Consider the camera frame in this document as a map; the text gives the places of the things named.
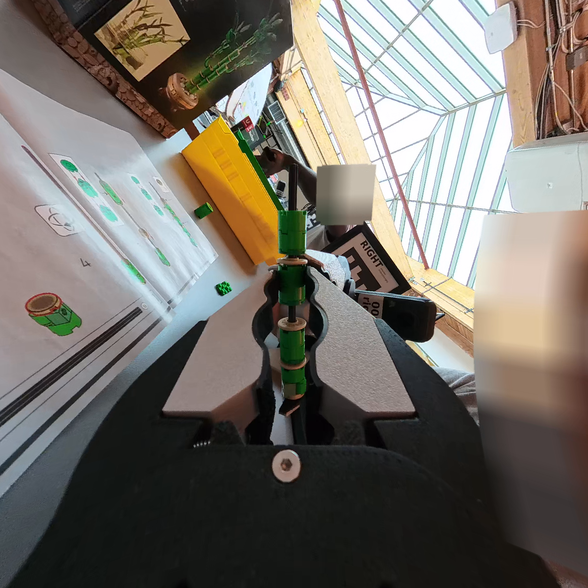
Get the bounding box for green toy bamboo stalk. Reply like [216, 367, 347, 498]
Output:
[276, 163, 309, 416]

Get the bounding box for glass skylight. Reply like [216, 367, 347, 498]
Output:
[317, 0, 513, 290]

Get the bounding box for grey desk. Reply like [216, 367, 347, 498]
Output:
[0, 0, 281, 506]

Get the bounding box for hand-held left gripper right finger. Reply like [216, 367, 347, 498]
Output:
[305, 264, 417, 420]

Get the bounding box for white wall box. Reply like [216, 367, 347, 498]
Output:
[504, 138, 588, 214]

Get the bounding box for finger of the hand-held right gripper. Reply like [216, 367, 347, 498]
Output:
[305, 250, 356, 297]

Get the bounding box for red pipe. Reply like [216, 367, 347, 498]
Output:
[333, 0, 431, 271]

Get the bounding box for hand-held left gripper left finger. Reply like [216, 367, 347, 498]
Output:
[162, 274, 282, 436]

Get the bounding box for black toy set box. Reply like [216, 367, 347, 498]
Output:
[31, 0, 295, 139]

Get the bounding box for white instruction booklet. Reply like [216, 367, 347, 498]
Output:
[0, 69, 219, 499]

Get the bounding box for grey printed t-shirt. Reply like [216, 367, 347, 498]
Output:
[434, 367, 481, 423]

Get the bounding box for green plastic bin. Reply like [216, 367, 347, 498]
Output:
[235, 129, 285, 213]

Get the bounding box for white ceiling access point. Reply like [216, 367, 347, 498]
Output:
[484, 2, 520, 55]

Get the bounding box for yellow plastic bin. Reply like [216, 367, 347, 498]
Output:
[181, 115, 286, 266]

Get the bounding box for black-framed marker sign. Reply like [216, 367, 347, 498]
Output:
[322, 222, 412, 296]

